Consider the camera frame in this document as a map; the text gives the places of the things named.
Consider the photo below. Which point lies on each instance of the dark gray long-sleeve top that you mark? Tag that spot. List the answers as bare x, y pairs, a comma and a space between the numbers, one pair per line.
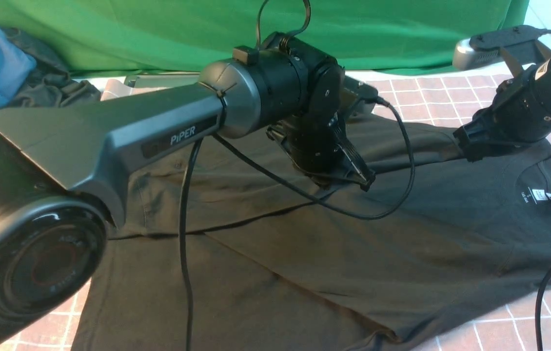
273, 272

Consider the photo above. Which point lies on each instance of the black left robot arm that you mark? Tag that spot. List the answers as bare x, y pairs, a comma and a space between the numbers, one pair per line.
64, 172

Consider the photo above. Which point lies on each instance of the pink checkered tablecloth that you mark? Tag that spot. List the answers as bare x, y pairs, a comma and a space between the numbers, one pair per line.
439, 99

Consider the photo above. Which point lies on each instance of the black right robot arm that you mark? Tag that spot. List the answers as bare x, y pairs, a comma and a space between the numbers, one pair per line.
520, 112

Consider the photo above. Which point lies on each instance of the green backdrop cloth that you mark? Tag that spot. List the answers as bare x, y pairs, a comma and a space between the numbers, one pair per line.
409, 37

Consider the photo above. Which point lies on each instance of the dark crumpled garment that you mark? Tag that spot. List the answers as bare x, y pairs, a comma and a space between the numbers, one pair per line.
50, 83

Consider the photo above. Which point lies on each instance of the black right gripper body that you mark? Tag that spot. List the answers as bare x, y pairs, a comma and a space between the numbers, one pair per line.
485, 136

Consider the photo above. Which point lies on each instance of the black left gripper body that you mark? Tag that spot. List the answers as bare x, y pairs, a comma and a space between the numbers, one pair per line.
311, 149

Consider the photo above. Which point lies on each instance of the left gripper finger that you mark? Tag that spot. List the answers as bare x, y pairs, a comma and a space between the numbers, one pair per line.
365, 174

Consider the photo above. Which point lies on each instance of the green metal bar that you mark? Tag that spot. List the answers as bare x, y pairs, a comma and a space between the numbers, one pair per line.
167, 80

